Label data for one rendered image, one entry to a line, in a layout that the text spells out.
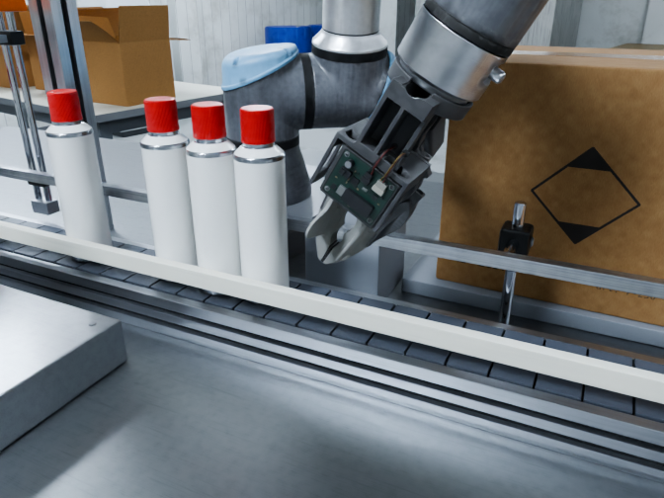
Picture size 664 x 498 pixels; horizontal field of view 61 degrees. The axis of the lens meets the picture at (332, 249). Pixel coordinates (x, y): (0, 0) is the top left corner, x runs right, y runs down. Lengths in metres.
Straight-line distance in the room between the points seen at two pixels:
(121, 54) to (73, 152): 1.75
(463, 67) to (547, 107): 0.24
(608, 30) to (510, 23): 7.68
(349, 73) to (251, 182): 0.36
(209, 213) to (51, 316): 0.20
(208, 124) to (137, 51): 1.94
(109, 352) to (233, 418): 0.15
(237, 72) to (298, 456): 0.56
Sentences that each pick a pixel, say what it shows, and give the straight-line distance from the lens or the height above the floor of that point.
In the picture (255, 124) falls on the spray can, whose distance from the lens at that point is 0.56.
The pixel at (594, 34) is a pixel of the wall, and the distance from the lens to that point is 8.14.
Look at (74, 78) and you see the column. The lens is 0.95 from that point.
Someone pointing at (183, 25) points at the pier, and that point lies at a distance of 6.76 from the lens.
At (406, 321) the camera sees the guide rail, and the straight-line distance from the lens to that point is 0.52.
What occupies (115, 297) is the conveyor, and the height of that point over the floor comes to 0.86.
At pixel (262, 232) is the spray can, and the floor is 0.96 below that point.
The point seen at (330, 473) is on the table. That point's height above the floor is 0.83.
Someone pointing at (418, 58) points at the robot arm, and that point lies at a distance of 0.44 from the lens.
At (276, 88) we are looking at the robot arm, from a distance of 0.86.
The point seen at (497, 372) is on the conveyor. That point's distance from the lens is 0.53.
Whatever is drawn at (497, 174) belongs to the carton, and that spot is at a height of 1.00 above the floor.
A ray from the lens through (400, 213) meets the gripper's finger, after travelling 0.52.
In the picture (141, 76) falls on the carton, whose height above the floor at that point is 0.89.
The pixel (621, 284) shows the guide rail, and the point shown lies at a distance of 0.55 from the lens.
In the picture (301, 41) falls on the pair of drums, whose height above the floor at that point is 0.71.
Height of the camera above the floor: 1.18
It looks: 24 degrees down
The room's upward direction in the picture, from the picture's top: straight up
